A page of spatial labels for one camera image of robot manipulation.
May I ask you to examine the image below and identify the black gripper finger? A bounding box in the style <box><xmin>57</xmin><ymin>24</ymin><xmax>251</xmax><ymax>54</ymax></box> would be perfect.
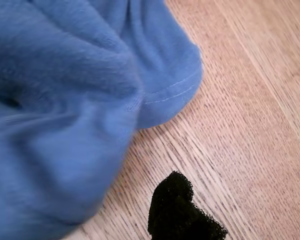
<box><xmin>146</xmin><ymin>170</ymin><xmax>229</xmax><ymax>240</ymax></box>

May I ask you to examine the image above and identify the blue printed T-shirt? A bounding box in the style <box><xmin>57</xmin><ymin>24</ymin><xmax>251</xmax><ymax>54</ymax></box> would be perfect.
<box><xmin>0</xmin><ymin>0</ymin><xmax>205</xmax><ymax>240</ymax></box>

